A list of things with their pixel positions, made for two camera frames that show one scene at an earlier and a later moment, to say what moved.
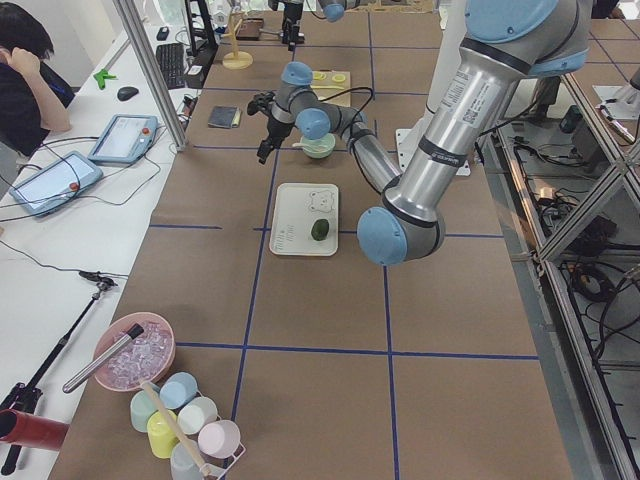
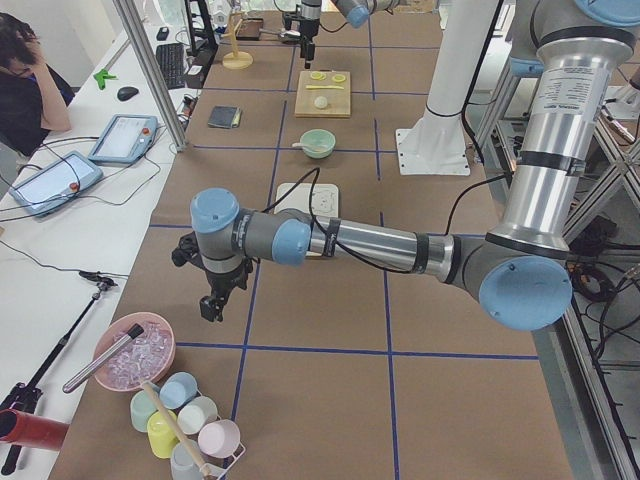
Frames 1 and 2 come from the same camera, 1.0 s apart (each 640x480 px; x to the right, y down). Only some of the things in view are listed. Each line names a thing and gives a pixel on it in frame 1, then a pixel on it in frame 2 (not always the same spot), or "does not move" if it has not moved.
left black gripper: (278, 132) → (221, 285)
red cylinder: (31, 430) does not move
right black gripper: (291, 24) → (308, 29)
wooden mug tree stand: (236, 60) does not move
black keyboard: (171, 61) does not move
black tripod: (25, 397) does not move
